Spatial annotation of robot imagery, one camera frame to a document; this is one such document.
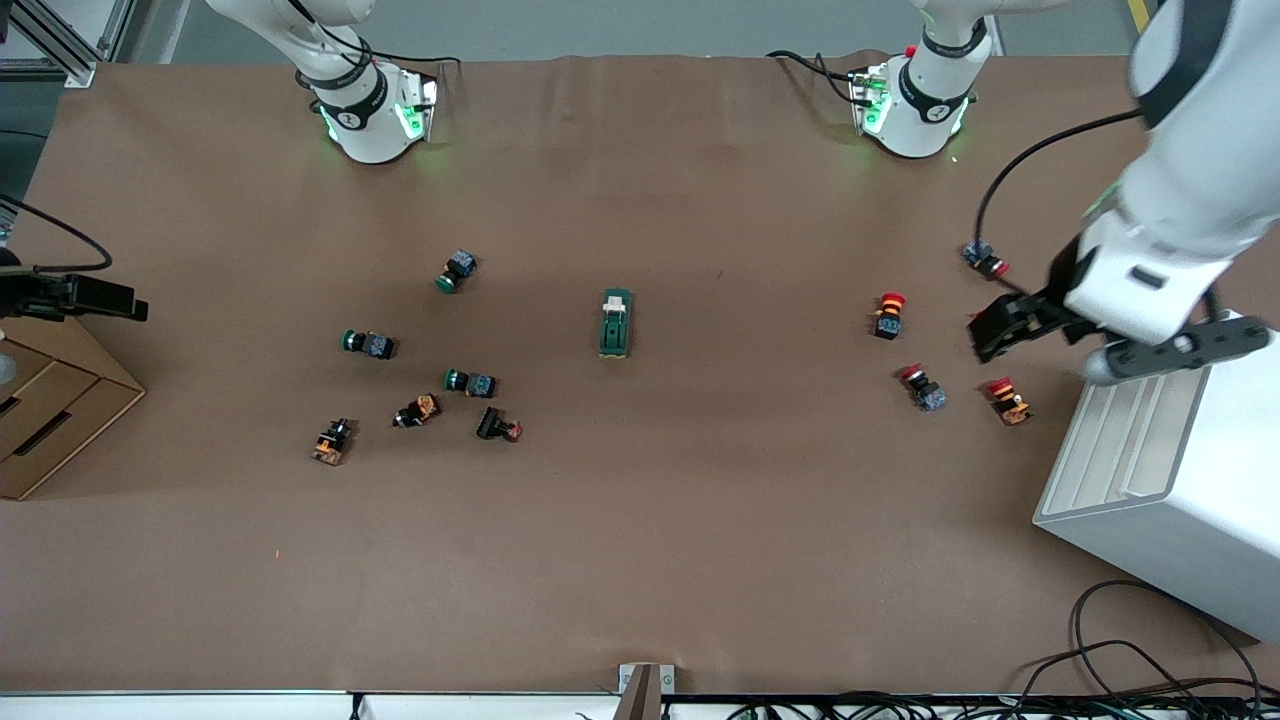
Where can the white table edge rail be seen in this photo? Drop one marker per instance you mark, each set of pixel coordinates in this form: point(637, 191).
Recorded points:
point(200, 705)

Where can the black switch with red block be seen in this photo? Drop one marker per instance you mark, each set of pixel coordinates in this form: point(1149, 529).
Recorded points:
point(495, 424)

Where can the brown paper table cover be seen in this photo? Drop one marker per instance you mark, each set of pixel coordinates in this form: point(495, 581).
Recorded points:
point(700, 550)

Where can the metal table edge bracket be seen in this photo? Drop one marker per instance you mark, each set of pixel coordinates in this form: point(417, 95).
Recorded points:
point(645, 690)

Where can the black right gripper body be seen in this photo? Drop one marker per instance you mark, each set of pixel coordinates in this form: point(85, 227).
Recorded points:
point(42, 296)

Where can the brown cardboard box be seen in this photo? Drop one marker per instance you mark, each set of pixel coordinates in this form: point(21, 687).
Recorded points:
point(60, 400)

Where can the green load switch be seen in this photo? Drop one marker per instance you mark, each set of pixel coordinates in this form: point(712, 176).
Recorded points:
point(615, 325)

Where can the red mushroom button black block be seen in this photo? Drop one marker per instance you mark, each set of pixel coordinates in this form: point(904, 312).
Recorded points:
point(888, 316)

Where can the black orange selector switch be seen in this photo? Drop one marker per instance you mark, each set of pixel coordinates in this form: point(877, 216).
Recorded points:
point(418, 411)
point(331, 442)

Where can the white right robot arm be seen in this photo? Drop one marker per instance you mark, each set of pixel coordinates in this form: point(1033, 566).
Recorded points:
point(365, 130)

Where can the aluminium frame profile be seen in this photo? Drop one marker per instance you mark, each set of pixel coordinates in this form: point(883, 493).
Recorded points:
point(50, 35)

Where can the green push button switch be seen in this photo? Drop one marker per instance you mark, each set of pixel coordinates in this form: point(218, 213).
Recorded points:
point(472, 383)
point(456, 271)
point(370, 345)

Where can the red mushroom button grey block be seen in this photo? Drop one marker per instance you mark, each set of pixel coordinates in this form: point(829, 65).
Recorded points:
point(924, 388)
point(990, 262)

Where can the red mushroom button orange block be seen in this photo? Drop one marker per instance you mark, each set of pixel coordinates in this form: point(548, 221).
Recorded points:
point(1009, 401)

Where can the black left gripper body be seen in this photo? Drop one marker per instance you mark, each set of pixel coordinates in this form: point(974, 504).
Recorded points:
point(1056, 291)

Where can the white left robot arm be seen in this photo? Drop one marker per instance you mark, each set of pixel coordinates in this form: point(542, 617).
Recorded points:
point(1190, 180)

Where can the white stepped storage bin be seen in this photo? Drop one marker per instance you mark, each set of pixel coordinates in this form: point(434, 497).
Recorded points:
point(1180, 500)

